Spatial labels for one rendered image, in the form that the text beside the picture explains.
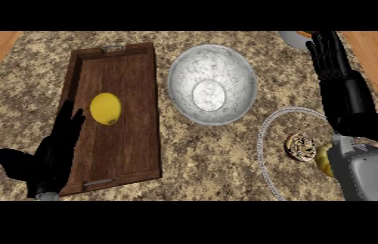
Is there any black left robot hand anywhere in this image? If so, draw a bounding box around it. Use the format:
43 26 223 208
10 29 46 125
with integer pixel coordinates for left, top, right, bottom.
0 99 87 199

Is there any brown speckled cookie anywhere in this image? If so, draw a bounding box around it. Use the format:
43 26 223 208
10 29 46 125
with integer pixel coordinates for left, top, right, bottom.
283 132 317 163

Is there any brown wooden tray placemat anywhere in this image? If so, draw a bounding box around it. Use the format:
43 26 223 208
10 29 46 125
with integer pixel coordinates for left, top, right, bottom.
57 42 164 197

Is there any clear glass plate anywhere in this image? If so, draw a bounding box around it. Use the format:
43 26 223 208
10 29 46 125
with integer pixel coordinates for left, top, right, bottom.
255 106 345 202

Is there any yellow squash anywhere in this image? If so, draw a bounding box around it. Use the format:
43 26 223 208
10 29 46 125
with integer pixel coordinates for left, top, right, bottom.
88 92 122 126

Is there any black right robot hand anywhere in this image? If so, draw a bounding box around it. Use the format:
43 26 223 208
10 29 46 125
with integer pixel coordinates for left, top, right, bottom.
304 30 378 141

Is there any grey round dish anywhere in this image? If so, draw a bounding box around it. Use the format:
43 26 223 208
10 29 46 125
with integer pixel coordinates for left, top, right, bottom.
276 30 313 52

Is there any yellow corn cob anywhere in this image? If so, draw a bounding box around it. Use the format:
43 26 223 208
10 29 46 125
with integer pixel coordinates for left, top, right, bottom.
314 142 336 178

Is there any white marble bowl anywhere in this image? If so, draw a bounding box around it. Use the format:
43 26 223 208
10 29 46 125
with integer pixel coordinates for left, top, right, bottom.
167 43 258 127

